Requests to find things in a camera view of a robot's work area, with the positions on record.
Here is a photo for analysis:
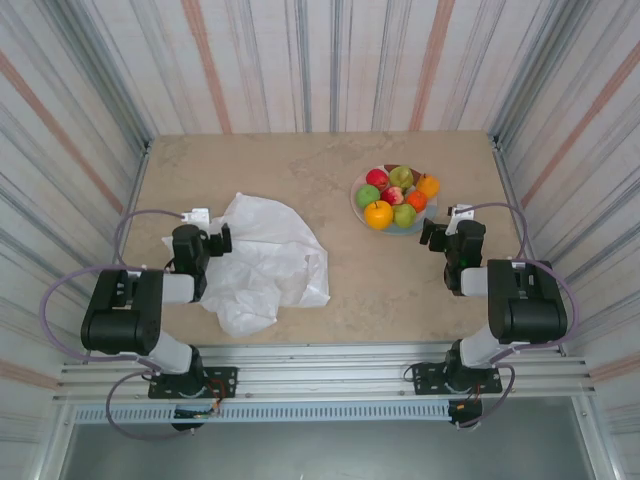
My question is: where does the pale green apple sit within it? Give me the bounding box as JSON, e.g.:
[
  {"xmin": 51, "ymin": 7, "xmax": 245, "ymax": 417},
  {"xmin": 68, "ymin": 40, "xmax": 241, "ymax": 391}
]
[{"xmin": 392, "ymin": 202, "xmax": 418, "ymax": 229}]

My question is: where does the yellow orange apple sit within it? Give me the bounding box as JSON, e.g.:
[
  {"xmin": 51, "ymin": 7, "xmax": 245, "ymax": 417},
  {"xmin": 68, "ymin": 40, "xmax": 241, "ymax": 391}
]
[{"xmin": 363, "ymin": 199, "xmax": 395, "ymax": 231}]

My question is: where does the white translucent plastic bag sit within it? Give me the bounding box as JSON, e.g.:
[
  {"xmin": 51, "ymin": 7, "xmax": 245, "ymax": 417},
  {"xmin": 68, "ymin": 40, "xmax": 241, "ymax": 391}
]
[{"xmin": 160, "ymin": 191, "xmax": 331, "ymax": 337}]

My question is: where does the aluminium mounting rail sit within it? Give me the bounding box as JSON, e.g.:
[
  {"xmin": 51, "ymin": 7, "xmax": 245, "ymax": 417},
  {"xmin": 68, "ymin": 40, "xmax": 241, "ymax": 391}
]
[{"xmin": 52, "ymin": 342, "xmax": 599, "ymax": 404}]

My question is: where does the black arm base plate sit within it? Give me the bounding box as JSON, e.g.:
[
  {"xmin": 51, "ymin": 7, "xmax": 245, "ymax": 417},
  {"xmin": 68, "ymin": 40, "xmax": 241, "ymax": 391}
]
[
  {"xmin": 147, "ymin": 366, "xmax": 239, "ymax": 400},
  {"xmin": 410, "ymin": 363, "xmax": 503, "ymax": 396}
]

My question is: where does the grey slotted cable duct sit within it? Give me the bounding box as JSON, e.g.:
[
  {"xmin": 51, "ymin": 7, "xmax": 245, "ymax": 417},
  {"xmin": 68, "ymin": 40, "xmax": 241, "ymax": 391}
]
[{"xmin": 72, "ymin": 402, "xmax": 454, "ymax": 425}]

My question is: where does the aluminium side rail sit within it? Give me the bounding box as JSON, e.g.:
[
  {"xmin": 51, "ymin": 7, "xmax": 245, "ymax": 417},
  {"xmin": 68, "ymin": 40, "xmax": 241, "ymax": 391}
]
[
  {"xmin": 79, "ymin": 139, "xmax": 152, "ymax": 366},
  {"xmin": 489, "ymin": 132, "xmax": 569, "ymax": 357}
]

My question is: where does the orange yellow pear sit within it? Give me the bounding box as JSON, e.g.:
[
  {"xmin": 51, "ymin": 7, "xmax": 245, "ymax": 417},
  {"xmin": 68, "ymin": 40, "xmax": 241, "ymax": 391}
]
[{"xmin": 416, "ymin": 173, "xmax": 442, "ymax": 197}]

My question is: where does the black base connector with wires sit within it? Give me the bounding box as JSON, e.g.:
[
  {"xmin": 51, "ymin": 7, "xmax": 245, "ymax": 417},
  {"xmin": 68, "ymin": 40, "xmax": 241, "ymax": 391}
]
[
  {"xmin": 172, "ymin": 405, "xmax": 224, "ymax": 432},
  {"xmin": 447, "ymin": 398, "xmax": 485, "ymax": 430}
]

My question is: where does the round plate with coloured segments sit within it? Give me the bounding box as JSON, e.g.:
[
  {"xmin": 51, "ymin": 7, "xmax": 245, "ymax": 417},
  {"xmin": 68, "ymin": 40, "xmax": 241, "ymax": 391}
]
[{"xmin": 349, "ymin": 164, "xmax": 440, "ymax": 236}]

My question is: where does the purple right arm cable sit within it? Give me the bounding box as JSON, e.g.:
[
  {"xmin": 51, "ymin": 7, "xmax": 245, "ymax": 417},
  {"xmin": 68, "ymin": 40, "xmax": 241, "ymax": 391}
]
[{"xmin": 447, "ymin": 201, "xmax": 581, "ymax": 431}]

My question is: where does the bright green apple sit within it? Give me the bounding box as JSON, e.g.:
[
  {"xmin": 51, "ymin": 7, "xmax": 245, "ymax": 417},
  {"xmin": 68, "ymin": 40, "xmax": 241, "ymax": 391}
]
[{"xmin": 354, "ymin": 183, "xmax": 382, "ymax": 211}]

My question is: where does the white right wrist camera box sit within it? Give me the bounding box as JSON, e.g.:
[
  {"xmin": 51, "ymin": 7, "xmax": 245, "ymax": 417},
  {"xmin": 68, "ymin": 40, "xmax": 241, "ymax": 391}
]
[{"xmin": 446, "ymin": 203, "xmax": 476, "ymax": 236}]

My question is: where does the green apple top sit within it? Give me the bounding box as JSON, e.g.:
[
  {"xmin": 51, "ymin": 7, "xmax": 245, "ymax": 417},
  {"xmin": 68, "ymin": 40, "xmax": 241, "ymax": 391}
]
[{"xmin": 388, "ymin": 165, "xmax": 416, "ymax": 190}]

